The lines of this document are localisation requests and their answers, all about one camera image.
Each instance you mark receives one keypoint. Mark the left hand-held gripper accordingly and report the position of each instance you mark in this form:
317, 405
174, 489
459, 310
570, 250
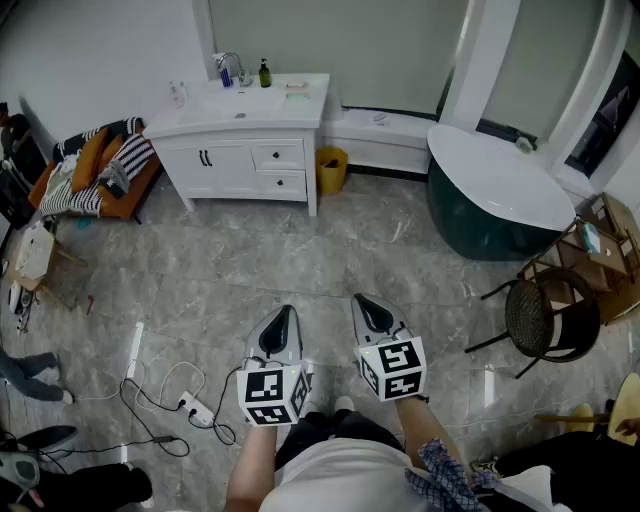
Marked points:
272, 387

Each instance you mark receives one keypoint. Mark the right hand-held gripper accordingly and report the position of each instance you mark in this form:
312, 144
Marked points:
397, 370

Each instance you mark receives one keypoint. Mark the person's left forearm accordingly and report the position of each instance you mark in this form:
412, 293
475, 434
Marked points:
252, 470

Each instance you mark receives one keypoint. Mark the person's right forearm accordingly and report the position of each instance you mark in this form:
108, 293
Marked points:
420, 430

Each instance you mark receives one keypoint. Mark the person's white shoe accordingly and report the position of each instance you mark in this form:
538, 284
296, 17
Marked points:
344, 404

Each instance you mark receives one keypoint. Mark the person's black trousers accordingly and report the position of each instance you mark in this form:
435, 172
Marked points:
325, 430
75, 487
575, 470

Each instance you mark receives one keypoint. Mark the white power strip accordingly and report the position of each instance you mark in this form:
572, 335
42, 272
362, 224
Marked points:
196, 407

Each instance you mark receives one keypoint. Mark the yellow waste bin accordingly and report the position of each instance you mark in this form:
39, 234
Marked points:
331, 171

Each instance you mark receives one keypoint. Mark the person's white shirt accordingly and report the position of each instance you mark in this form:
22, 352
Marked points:
345, 480

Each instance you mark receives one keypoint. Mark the dark green bathtub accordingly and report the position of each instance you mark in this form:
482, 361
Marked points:
492, 200

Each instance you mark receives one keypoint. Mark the black wicker chair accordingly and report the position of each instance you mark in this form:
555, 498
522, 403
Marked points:
545, 320

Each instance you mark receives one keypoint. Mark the blue plaid cloth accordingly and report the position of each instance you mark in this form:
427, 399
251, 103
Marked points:
445, 480

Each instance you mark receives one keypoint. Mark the white vanity cabinet with sink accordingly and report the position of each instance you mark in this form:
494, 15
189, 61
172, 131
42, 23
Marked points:
240, 150

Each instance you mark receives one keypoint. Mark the orange sofa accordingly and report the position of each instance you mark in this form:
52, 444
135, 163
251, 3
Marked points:
125, 200

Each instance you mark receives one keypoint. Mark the grey fuzzy hat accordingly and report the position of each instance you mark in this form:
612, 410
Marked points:
114, 181

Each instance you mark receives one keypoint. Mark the wooden shelf rack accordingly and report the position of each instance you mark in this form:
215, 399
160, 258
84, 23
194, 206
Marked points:
595, 255

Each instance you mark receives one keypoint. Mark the teal box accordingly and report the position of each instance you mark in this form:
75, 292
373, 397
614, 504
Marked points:
592, 238

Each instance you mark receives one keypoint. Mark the pale green pad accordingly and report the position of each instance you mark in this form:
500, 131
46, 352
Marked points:
298, 97

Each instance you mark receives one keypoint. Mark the black and white striped blanket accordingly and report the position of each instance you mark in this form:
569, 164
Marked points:
100, 175

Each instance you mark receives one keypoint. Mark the orange cushion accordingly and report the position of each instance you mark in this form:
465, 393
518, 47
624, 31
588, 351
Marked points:
90, 160

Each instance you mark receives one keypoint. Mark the white box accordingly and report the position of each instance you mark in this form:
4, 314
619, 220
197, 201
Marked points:
34, 250

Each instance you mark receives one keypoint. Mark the dark green pump bottle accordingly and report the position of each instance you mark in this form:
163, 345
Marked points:
264, 75

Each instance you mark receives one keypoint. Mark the clear plastic bottle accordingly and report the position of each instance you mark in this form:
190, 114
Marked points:
177, 95

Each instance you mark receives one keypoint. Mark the round wooden table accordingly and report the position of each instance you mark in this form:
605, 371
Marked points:
626, 407

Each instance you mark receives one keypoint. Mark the chrome faucet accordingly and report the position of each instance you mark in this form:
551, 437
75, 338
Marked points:
236, 65

